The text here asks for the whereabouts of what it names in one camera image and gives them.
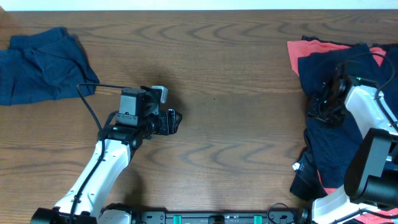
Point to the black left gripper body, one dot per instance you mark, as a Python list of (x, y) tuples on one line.
[(162, 124)]

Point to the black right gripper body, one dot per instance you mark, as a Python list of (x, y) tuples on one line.
[(328, 110)]

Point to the navy blue shorts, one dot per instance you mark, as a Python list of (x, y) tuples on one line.
[(333, 147)]

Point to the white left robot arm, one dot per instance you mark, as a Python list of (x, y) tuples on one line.
[(139, 117)]

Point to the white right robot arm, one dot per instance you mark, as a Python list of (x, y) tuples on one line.
[(366, 189)]

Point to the red printed t-shirt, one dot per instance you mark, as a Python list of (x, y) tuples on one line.
[(315, 59)]

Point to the black garment under pile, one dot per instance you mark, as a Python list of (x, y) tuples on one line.
[(306, 184)]

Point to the folded navy cloth left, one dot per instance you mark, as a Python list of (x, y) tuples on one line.
[(44, 66)]

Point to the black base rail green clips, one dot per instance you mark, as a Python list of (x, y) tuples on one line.
[(283, 217)]

